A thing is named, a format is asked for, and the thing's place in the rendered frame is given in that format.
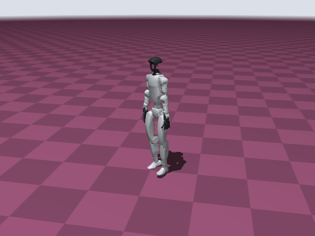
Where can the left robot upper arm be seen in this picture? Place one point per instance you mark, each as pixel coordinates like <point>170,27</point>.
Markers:
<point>163,81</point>

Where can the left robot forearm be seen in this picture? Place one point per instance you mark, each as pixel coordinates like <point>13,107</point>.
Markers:
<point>165,107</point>

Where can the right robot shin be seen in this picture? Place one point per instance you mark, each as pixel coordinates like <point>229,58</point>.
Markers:
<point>154,151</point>

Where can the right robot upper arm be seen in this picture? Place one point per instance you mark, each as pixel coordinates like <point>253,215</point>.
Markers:
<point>147,91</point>

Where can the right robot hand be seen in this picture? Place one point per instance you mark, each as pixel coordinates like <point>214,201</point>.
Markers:
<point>144,114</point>

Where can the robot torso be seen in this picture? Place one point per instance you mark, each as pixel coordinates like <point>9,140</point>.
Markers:
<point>155,93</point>

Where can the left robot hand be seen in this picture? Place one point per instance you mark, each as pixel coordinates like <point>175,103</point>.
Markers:
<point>166,124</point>

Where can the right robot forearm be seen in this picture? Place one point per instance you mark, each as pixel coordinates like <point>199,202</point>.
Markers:
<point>146,102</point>

